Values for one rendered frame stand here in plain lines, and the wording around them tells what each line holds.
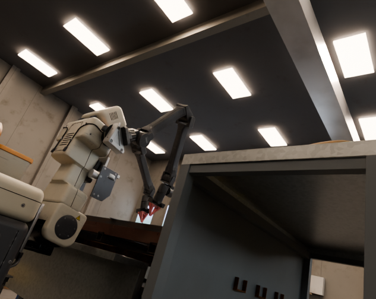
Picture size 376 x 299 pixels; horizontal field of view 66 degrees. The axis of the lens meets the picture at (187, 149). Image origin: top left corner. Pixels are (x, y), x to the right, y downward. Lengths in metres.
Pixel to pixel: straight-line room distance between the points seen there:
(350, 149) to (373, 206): 0.14
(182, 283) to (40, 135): 12.32
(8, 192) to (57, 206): 0.31
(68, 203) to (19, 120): 11.59
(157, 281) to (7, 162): 0.73
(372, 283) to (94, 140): 1.18
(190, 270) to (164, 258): 0.18
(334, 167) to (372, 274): 0.24
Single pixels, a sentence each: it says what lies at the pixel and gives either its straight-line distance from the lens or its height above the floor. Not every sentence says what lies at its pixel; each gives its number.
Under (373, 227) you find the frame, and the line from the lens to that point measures 0.70.
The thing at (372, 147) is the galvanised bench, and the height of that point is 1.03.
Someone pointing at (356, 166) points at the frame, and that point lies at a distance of 0.76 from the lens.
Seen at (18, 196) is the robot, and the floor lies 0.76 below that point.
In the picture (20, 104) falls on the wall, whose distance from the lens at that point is 13.05.
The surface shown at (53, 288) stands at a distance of 1.95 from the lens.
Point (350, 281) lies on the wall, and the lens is 10.37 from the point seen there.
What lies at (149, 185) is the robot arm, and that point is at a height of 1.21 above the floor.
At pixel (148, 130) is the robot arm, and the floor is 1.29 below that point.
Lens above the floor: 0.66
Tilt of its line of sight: 23 degrees up
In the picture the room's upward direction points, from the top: 17 degrees clockwise
